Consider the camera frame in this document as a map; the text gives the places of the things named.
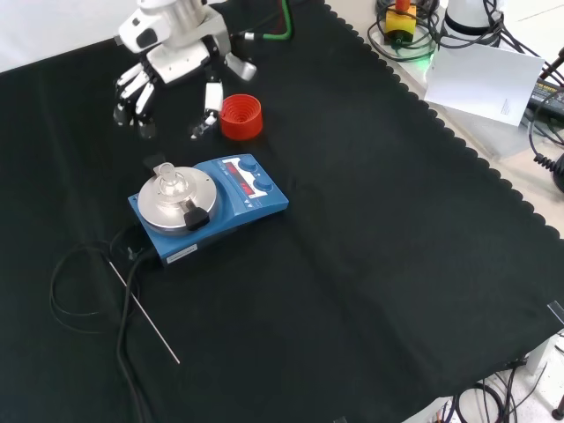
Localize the clear round-bottom glass flask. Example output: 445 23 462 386
152 161 196 209

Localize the thick black power cable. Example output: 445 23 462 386
109 224 155 423

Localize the coiled black cable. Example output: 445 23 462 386
526 112 564 195

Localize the black and yellow device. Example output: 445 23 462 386
525 75 564 121

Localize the orange-red ribbed plastic ring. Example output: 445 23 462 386
219 93 264 141

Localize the thin metal probe rod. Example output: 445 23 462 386
107 259 182 366

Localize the pale white board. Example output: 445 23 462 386
423 42 546 129

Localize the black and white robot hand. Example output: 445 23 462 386
112 12 259 141

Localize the thin black probe cable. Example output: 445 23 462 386
48 240 133 332

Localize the yellow stop button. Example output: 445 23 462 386
382 0 418 47

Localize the heater with blue base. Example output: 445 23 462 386
127 152 290 268

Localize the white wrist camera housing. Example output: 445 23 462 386
116 7 169 55

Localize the black table cloth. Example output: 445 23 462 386
0 0 564 423

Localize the green robot cable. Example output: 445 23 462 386
244 0 294 44

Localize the black plastic clamp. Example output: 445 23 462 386
182 205 210 232

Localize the floor cable bundle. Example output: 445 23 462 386
434 332 564 423

